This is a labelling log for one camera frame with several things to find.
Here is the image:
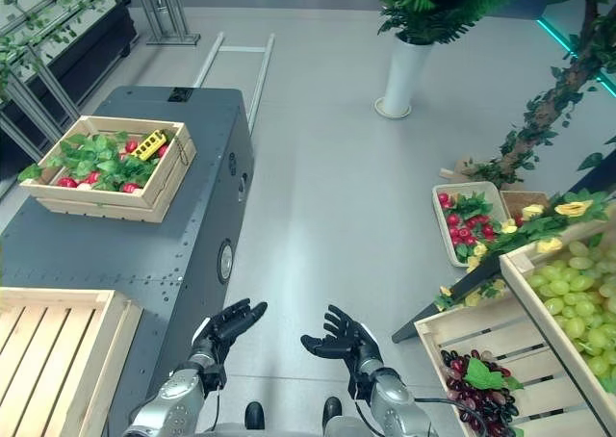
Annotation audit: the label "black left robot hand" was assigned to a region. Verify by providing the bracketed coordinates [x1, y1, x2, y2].
[200, 298, 269, 359]

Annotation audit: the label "white tall plant pot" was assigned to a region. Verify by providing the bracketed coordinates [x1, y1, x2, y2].
[374, 35, 435, 119]

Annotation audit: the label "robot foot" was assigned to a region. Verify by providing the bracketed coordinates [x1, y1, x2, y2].
[322, 396, 342, 424]
[244, 401, 266, 430]

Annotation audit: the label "yellow flower garland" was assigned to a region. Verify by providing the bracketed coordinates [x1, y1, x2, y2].
[434, 190, 612, 311]

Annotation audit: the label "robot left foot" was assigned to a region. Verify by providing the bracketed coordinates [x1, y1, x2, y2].
[244, 401, 266, 430]

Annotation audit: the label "green grape bunch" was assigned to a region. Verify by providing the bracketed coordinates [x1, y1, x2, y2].
[527, 240, 616, 379]

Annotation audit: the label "aluminium ladder frame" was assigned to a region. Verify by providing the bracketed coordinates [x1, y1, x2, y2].
[192, 31, 276, 135]

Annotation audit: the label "wooden crate with dark grapes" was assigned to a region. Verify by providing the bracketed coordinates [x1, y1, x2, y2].
[413, 299, 616, 437]

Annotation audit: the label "green leafy radish tops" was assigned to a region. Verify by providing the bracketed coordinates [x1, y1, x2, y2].
[17, 130, 160, 192]

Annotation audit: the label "wooden crate with green grapes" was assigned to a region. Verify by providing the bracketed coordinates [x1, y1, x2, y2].
[499, 218, 616, 409]

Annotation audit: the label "red radishes with leaves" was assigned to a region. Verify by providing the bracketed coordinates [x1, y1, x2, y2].
[436, 191, 501, 260]

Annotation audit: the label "aluminium profile stand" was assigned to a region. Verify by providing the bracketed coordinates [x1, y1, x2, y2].
[128, 0, 201, 46]

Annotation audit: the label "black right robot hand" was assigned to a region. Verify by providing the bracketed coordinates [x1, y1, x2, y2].
[300, 304, 383, 367]

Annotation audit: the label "black case on wheels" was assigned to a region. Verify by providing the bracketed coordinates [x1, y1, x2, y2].
[0, 0, 139, 140]

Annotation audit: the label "dark purple grape bunch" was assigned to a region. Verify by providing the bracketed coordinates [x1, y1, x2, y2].
[439, 347, 520, 423]

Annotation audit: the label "wooden crate with radishes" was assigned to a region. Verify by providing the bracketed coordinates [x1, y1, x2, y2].
[19, 115, 197, 224]

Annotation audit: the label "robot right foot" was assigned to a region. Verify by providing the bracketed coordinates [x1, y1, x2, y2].
[322, 396, 342, 424]

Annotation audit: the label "yellow toy bus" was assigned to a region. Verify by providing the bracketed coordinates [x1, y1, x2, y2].
[130, 129, 169, 161]

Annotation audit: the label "dark grey metal cabinet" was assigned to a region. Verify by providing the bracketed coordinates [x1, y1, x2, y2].
[0, 86, 256, 437]

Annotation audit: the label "empty wooden slat crate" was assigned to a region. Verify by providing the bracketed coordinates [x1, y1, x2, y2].
[0, 286, 143, 437]

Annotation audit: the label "green fern plant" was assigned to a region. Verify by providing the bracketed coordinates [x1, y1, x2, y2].
[377, 0, 530, 45]

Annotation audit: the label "artificial tree trunk with ivy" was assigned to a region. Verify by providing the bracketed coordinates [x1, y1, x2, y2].
[473, 0, 616, 190]

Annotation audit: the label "beige plastic tray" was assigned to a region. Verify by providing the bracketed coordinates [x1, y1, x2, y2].
[431, 181, 514, 269]

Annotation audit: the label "black slanted display board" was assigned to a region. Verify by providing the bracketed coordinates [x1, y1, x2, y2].
[391, 253, 506, 345]

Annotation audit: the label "hanging green ivy vine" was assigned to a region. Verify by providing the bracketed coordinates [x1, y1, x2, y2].
[0, 0, 136, 102]

